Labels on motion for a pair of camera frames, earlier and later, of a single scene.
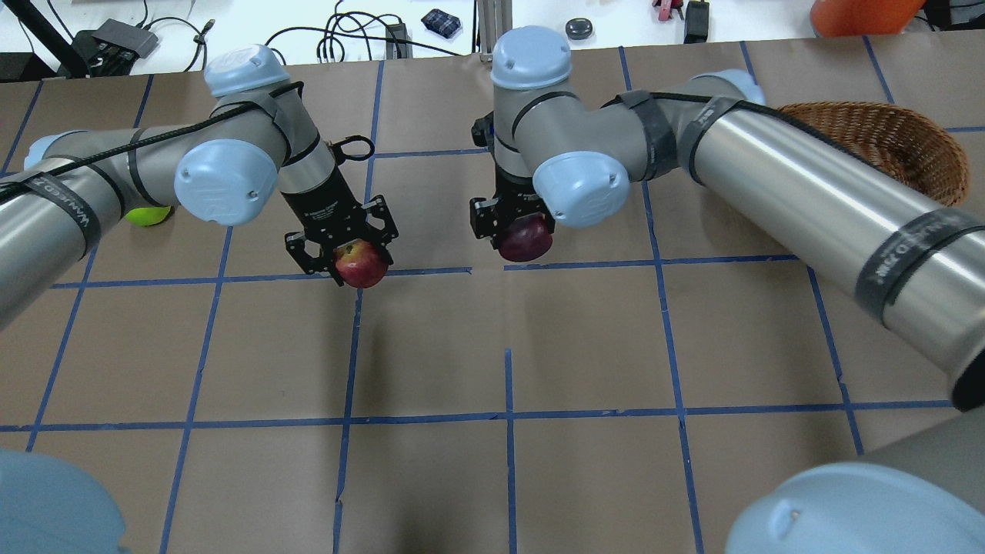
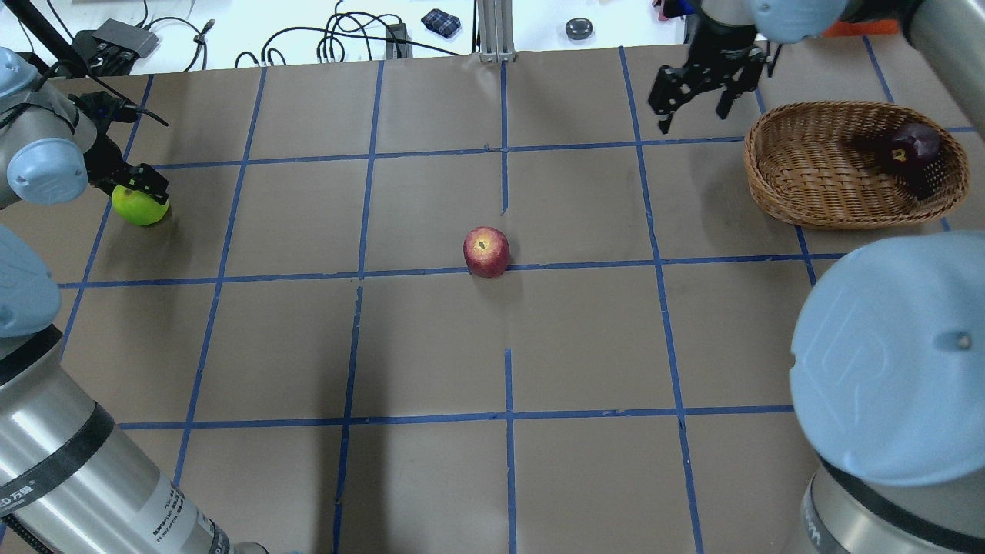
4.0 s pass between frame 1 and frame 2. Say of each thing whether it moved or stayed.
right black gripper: moved
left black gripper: moved
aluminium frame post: stayed
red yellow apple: moved
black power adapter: stayed
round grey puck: stayed
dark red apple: moved
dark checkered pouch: stayed
